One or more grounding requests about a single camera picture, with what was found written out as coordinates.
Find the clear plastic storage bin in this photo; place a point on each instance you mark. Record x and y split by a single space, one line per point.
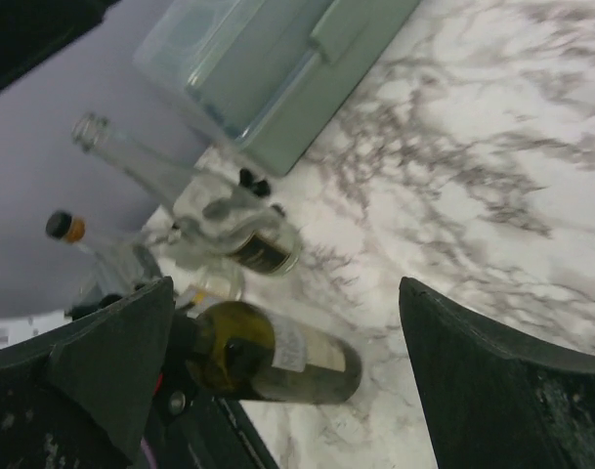
265 77

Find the tall clear glass bottle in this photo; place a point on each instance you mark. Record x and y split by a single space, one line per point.
212 212

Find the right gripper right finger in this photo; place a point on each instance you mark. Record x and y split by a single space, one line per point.
493 396

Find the clear corked liquor bottle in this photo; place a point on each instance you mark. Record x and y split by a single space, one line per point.
124 262

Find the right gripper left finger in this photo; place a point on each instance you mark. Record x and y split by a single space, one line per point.
79 395

